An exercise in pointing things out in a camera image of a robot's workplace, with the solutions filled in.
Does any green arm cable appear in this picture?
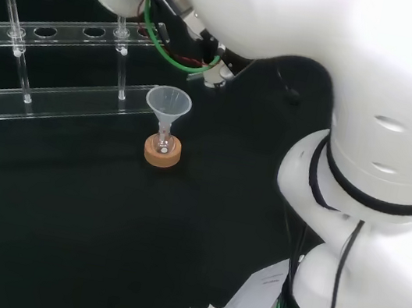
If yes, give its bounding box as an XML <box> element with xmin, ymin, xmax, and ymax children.
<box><xmin>133</xmin><ymin>0</ymin><xmax>230</xmax><ymax>79</ymax></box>

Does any cork ring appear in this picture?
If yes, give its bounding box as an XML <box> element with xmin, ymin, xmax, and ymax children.
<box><xmin>141</xmin><ymin>132</ymin><xmax>185</xmax><ymax>172</ymax></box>

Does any black bench cloth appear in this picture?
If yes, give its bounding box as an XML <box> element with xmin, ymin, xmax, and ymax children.
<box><xmin>0</xmin><ymin>0</ymin><xmax>363</xmax><ymax>308</ymax></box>

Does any translucent plastic funnel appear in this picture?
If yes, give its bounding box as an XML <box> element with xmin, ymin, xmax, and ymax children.
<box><xmin>140</xmin><ymin>83</ymin><xmax>194</xmax><ymax>140</ymax></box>

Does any clear acrylic funnel stand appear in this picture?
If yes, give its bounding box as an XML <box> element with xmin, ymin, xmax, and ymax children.
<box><xmin>0</xmin><ymin>0</ymin><xmax>176</xmax><ymax>150</ymax></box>

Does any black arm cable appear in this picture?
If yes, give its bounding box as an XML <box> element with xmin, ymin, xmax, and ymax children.
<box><xmin>320</xmin><ymin>214</ymin><xmax>367</xmax><ymax>308</ymax></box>

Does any small round-bottom glass flask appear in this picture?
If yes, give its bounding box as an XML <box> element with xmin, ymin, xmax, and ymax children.
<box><xmin>152</xmin><ymin>124</ymin><xmax>176</xmax><ymax>157</ymax></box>

